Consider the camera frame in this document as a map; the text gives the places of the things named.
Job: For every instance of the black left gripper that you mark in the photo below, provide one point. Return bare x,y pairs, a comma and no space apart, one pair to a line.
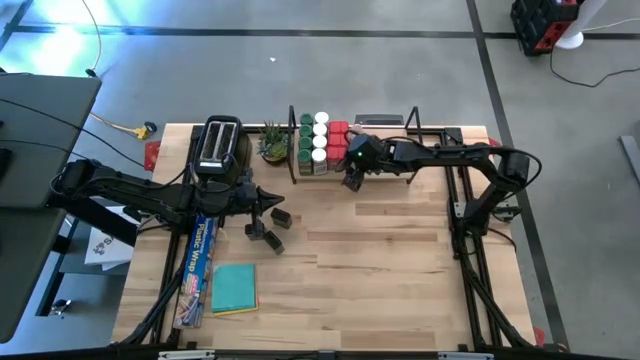
247,197

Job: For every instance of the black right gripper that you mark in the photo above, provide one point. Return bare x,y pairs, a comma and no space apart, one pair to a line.
365,155

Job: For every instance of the red lid spice tin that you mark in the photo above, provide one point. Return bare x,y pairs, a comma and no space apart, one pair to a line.
338,139
336,152
338,126

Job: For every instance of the white lid spice jar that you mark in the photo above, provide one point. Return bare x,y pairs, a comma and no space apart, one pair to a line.
320,142
319,155
321,117
320,129

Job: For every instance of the green lid spice jar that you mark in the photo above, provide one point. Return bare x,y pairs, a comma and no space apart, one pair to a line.
305,143
305,131
306,119
304,155

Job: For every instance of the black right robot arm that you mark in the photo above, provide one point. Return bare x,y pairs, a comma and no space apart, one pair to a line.
440,152

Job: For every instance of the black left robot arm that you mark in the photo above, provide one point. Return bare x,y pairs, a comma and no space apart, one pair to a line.
150,192

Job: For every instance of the small black plastic box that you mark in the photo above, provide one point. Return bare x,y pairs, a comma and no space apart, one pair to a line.
281,218
274,242
248,233

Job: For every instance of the succulent plant in black pot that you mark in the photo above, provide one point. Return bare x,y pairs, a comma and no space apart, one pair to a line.
274,149

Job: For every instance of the black two-slot toaster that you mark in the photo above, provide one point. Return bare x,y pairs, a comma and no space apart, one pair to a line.
220,140

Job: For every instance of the teal cleaning cloth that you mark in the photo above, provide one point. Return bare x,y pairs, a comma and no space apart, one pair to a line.
232,287

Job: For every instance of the blue plastic wrap box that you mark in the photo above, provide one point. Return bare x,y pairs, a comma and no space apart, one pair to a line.
197,270

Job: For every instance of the silver mounting plate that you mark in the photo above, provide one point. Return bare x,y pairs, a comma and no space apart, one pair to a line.
460,210

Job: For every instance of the white printed paper sheet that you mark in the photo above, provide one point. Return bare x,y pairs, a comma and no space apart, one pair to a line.
107,250

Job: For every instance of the black desk support beam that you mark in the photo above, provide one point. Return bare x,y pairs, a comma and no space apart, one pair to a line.
95,220

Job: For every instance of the black and red tool case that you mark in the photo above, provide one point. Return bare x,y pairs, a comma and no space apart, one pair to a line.
537,20

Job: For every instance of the grey desk panel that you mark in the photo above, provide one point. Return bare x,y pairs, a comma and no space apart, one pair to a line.
25,270
45,140

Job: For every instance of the silver metal caster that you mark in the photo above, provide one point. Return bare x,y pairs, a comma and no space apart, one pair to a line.
60,307

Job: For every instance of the wooden shelf with black frame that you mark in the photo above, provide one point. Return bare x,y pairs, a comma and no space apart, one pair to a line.
395,172

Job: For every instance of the black metal rig frame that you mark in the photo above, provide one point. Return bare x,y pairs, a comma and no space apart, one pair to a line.
453,134

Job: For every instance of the silver metal bracket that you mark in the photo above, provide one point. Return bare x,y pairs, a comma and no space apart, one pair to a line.
465,356
185,355

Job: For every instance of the white pedestal stand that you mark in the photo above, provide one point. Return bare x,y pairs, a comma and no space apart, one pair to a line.
569,41

